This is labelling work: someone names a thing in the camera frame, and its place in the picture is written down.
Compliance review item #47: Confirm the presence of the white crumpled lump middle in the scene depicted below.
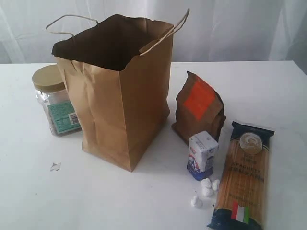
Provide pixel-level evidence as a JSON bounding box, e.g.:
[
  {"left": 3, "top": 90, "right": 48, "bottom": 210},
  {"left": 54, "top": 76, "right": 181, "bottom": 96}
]
[{"left": 202, "top": 187, "right": 214, "bottom": 197}]

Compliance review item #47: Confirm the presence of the clear plastic scrap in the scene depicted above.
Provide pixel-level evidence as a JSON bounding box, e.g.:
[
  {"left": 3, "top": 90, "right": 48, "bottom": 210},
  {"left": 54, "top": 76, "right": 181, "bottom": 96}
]
[{"left": 50, "top": 162, "right": 61, "bottom": 172}]

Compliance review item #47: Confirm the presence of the brown pouch orange label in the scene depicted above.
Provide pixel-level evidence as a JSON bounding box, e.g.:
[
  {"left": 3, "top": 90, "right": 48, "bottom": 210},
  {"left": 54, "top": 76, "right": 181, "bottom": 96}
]
[{"left": 172, "top": 71, "right": 226, "bottom": 144}]

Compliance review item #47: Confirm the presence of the white crumpled lump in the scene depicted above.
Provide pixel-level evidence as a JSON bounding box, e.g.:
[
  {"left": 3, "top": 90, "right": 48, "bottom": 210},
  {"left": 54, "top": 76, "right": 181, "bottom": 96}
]
[
  {"left": 190, "top": 195, "right": 203, "bottom": 208},
  {"left": 202, "top": 187, "right": 214, "bottom": 197},
  {"left": 201, "top": 178, "right": 212, "bottom": 189},
  {"left": 211, "top": 179, "right": 220, "bottom": 191}
]

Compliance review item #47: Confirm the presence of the clear jar gold lid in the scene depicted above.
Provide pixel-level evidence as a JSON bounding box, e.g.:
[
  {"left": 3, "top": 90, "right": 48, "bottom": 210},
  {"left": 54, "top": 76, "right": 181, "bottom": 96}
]
[{"left": 32, "top": 64, "right": 81, "bottom": 137}]

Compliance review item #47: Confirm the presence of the white crumpled lump lower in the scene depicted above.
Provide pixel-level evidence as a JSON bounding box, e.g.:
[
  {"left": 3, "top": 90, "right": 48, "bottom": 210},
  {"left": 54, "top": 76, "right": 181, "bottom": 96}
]
[{"left": 190, "top": 195, "right": 203, "bottom": 208}]

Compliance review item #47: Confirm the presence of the white crumpled lump upper left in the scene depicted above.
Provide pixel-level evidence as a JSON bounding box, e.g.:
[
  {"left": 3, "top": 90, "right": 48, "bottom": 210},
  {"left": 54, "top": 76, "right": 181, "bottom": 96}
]
[{"left": 201, "top": 178, "right": 212, "bottom": 189}]

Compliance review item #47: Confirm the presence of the white crumpled lump right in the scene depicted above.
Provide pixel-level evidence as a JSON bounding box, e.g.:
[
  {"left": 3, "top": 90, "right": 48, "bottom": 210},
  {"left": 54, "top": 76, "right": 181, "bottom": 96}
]
[{"left": 211, "top": 179, "right": 220, "bottom": 191}]

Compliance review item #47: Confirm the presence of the small white blue carton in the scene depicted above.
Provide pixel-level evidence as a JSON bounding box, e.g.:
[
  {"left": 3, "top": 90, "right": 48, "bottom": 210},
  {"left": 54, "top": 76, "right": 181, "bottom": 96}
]
[{"left": 187, "top": 131, "right": 219, "bottom": 181}]

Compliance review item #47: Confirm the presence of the spaghetti packet dark blue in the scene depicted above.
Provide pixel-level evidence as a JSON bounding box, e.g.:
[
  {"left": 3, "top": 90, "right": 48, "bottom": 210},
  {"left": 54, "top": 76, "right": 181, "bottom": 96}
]
[{"left": 208, "top": 121, "right": 274, "bottom": 230}]

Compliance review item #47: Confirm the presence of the brown paper shopping bag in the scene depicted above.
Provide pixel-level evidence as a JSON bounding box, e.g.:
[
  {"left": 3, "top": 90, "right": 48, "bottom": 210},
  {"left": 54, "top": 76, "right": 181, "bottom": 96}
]
[{"left": 52, "top": 14, "right": 187, "bottom": 172}]

